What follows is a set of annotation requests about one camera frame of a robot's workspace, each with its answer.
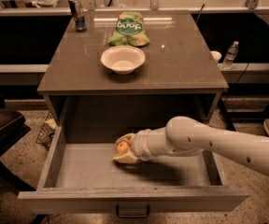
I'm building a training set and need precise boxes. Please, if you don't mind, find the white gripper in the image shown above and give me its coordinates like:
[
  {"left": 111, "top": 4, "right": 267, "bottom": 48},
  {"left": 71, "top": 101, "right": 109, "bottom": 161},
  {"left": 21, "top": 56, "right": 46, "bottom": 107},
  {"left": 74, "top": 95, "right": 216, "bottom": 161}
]
[{"left": 113, "top": 129, "right": 155, "bottom": 164}]

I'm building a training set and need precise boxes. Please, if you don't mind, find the orange fruit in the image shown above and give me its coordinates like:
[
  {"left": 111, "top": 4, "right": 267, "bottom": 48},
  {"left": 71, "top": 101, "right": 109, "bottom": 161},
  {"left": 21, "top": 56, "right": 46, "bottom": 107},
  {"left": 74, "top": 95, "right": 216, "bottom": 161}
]
[{"left": 117, "top": 141, "right": 129, "bottom": 154}]

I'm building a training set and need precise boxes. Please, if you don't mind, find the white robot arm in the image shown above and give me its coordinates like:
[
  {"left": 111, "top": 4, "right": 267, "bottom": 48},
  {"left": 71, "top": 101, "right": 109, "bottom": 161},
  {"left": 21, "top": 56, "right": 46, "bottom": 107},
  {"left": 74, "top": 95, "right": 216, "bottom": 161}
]
[{"left": 113, "top": 117, "right": 269, "bottom": 177}]

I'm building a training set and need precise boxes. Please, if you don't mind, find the open grey top drawer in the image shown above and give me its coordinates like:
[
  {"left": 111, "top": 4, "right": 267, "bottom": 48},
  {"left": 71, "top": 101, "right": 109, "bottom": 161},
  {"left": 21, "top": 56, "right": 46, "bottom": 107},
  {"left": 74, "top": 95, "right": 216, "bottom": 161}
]
[{"left": 17, "top": 95, "right": 250, "bottom": 216}]

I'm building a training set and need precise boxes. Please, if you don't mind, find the grey cabinet counter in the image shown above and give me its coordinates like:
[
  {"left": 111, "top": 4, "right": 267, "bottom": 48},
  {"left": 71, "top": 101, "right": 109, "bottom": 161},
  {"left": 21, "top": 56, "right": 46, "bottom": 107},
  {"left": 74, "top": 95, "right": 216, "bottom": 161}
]
[{"left": 38, "top": 10, "right": 228, "bottom": 120}]

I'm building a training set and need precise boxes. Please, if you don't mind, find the white bowl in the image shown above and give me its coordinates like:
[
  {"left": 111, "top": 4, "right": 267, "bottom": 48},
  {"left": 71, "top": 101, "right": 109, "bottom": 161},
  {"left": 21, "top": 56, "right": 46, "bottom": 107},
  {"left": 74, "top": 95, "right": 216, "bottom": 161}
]
[{"left": 101, "top": 46, "right": 146, "bottom": 75}]

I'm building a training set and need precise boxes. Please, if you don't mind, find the green chip bag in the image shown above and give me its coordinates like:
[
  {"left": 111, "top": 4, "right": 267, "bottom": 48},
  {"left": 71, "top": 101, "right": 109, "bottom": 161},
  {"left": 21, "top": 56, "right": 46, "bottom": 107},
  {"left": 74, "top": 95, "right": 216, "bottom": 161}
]
[{"left": 107, "top": 11, "right": 149, "bottom": 47}]

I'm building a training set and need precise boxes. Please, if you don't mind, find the dark chair at left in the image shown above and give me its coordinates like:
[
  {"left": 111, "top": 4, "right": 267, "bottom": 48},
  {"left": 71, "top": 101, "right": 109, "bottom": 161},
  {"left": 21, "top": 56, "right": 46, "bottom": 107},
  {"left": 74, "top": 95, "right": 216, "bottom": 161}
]
[{"left": 0, "top": 95, "right": 35, "bottom": 191}]

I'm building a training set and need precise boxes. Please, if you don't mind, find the white paper cup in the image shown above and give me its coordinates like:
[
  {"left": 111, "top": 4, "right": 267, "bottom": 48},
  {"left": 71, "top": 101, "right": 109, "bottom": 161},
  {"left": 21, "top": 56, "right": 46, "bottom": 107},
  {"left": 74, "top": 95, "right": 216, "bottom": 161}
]
[{"left": 211, "top": 50, "right": 221, "bottom": 63}]

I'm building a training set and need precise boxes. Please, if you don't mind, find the clear water bottle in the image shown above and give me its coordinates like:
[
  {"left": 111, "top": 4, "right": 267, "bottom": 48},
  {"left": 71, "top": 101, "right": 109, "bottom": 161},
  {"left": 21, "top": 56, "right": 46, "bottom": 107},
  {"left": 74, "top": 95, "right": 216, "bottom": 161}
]
[{"left": 221, "top": 41, "right": 239, "bottom": 70}]

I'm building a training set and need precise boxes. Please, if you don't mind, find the black drawer handle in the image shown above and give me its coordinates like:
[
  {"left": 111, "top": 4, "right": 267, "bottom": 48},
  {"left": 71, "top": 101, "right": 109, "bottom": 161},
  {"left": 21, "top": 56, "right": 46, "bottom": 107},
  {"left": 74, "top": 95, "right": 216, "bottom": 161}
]
[{"left": 115, "top": 205, "right": 150, "bottom": 218}]

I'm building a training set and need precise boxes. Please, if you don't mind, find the wire basket on floor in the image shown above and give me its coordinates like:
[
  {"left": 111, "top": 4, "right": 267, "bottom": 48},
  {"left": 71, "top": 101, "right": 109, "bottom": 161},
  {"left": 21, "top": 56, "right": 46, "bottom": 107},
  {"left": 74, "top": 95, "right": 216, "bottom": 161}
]
[{"left": 35, "top": 113, "right": 57, "bottom": 150}]

